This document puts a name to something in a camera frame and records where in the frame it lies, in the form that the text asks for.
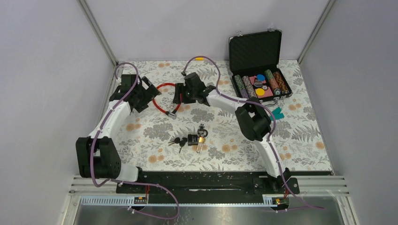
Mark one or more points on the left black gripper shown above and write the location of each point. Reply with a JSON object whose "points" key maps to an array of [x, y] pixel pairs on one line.
{"points": [[151, 93]]}

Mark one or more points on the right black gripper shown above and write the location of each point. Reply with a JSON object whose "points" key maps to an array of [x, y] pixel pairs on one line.
{"points": [[180, 88]]}

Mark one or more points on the red cable lock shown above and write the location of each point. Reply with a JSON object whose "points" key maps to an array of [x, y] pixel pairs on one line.
{"points": [[167, 105]]}

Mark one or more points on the brass padlock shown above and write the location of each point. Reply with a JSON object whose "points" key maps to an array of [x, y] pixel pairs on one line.
{"points": [[202, 134]]}

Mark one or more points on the black padlock with keys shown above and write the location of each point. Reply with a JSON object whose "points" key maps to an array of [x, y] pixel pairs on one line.
{"points": [[188, 140]]}

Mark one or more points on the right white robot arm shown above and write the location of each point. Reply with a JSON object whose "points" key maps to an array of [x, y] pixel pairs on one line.
{"points": [[256, 121]]}

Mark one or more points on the yellow poker chip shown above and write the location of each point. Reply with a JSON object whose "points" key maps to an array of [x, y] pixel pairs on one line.
{"points": [[260, 92]]}

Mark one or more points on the blue poker chip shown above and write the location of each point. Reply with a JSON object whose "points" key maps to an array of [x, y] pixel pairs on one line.
{"points": [[260, 77]]}

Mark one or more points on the black poker chip case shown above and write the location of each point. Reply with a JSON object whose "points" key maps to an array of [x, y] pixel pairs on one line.
{"points": [[253, 54]]}

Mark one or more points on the teal block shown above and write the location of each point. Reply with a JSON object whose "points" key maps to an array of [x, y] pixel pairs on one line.
{"points": [[277, 114]]}

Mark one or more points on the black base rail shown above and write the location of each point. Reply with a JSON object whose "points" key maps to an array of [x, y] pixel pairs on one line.
{"points": [[206, 187]]}

